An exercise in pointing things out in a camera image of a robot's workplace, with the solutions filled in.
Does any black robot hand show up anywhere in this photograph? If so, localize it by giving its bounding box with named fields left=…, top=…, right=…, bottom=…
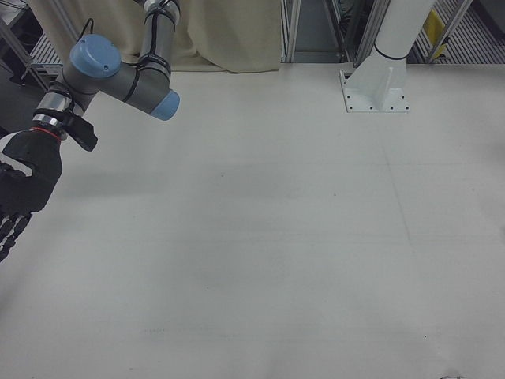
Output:
left=0, top=128, right=64, bottom=263

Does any grey metal shelf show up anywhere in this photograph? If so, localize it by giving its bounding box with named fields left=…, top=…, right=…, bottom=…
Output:
left=0, top=0, right=64, bottom=92

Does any beige curtain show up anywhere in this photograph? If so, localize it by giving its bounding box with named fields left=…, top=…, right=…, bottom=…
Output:
left=28, top=0, right=283, bottom=74

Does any yellow tag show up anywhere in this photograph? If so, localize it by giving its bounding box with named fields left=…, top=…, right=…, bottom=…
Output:
left=422, top=9, right=451, bottom=42

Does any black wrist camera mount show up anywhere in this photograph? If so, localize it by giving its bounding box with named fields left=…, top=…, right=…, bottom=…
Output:
left=59, top=111, right=99, bottom=152

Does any aluminium frame rack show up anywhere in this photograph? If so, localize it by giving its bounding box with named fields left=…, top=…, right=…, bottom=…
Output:
left=279, top=0, right=505, bottom=69

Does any white pedestal base plate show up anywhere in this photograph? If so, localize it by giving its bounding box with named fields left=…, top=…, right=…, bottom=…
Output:
left=339, top=53, right=410, bottom=114

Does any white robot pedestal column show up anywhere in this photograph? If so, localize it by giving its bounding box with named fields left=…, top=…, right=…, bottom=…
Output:
left=373, top=0, right=436, bottom=61

